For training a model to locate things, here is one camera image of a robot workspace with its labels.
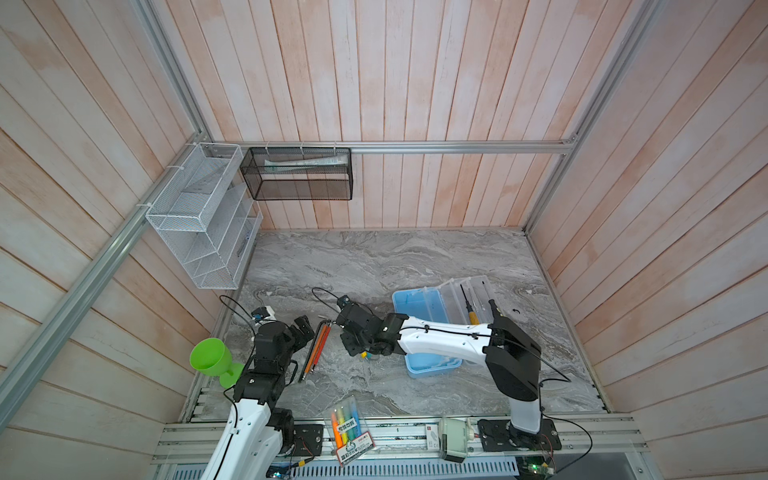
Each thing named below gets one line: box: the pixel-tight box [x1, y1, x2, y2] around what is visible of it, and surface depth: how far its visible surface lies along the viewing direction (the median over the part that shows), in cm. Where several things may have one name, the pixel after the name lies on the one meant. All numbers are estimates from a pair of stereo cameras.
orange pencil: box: [302, 324, 329, 380], surface depth 90 cm
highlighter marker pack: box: [330, 395, 376, 466], surface depth 75 cm
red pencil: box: [312, 325, 332, 370], surface depth 91 cm
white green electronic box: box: [438, 417, 469, 463], surface depth 70 cm
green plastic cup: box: [190, 337, 244, 389], surface depth 74 cm
